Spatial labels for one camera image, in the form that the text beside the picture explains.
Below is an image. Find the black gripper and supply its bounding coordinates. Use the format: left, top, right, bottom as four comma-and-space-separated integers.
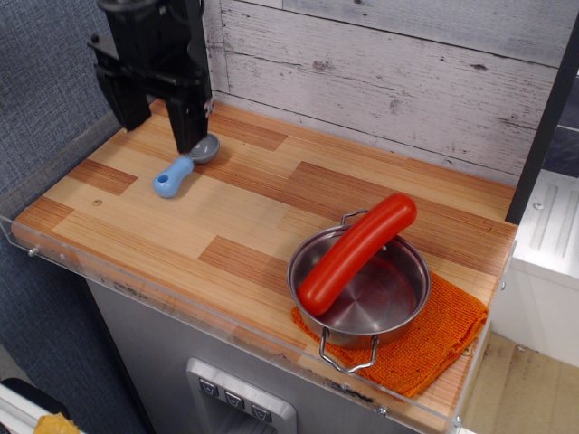
89, 1, 213, 154

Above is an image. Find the blue and grey toy spoon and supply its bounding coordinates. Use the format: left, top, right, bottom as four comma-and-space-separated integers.
152, 133, 221, 199

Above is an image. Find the silver toy fridge cabinet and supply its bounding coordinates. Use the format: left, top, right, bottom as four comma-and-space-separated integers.
89, 282, 408, 433

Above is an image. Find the red toy sausage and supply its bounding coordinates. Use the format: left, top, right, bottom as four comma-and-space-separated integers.
298, 193, 417, 316

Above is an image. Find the grey dispenser button panel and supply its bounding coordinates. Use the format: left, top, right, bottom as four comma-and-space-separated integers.
186, 357, 298, 433

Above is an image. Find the orange knitted cloth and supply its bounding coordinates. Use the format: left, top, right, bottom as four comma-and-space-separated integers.
290, 269, 489, 400

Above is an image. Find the white toy sink unit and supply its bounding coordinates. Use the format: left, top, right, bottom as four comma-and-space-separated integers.
490, 170, 578, 366

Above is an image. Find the clear acrylic guard rail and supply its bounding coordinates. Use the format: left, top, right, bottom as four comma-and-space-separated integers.
0, 67, 519, 434

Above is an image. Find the steel pot with handles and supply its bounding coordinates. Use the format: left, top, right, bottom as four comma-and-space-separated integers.
296, 235, 431, 374

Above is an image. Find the black right vertical post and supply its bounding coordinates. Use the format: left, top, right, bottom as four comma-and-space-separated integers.
505, 17, 578, 224

